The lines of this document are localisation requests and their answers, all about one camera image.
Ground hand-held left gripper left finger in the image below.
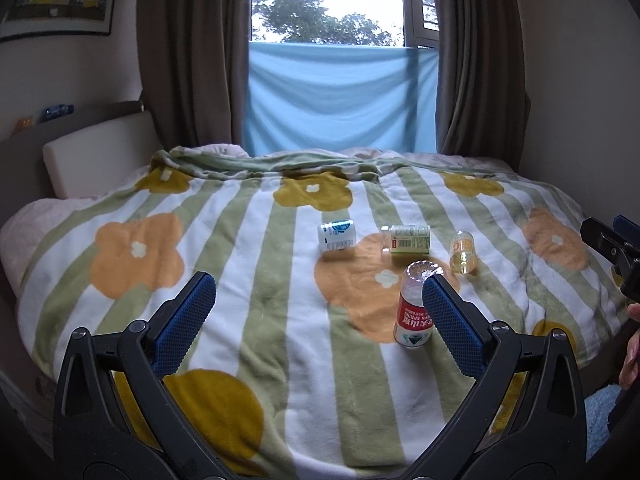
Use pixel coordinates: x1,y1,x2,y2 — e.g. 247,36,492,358
52,271,218,467

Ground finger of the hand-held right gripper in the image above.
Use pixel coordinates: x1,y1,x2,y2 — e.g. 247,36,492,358
580,216,640,292
613,215,640,247

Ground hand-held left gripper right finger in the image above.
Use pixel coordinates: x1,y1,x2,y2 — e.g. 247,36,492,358
421,273,587,467

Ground person's right hand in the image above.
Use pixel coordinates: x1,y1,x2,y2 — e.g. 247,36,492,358
619,303,640,390

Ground red label water bottle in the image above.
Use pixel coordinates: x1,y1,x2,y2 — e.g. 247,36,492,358
393,260,460,348

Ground striped flower print blanket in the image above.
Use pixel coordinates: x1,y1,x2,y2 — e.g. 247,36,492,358
16,146,632,480

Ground green label clear bottle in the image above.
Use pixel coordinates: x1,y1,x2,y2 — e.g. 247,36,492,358
381,224,432,255

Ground light blue fluffy rug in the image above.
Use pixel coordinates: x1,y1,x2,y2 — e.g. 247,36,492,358
582,382,625,462

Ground white headboard cushion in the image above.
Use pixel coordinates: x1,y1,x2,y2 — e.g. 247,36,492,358
42,110,165,199

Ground brown curtain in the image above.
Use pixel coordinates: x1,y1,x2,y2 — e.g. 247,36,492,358
426,0,530,170
136,0,255,157

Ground grey bed headboard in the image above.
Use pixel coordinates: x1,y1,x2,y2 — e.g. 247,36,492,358
0,99,151,221

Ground light blue hanging cloth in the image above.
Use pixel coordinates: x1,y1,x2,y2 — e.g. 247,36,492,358
242,42,442,157

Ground window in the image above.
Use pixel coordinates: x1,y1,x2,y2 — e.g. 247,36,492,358
249,0,442,50

